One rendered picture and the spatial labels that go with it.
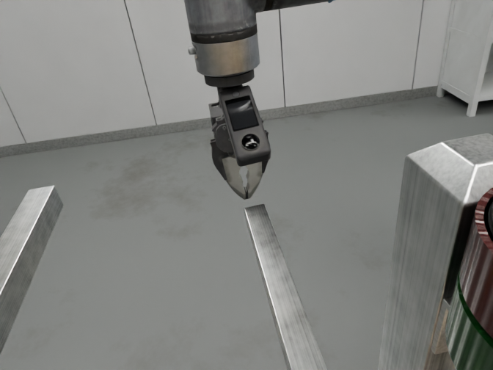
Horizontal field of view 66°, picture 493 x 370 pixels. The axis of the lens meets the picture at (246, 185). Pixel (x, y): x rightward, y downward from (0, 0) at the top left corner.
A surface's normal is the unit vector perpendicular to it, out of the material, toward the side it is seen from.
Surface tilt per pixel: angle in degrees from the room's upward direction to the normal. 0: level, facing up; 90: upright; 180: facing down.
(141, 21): 90
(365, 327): 0
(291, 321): 0
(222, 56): 90
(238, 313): 0
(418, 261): 90
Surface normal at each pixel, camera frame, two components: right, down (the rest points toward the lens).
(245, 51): 0.63, 0.36
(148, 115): 0.09, 0.53
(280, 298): -0.11, -0.84
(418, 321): -0.98, 0.18
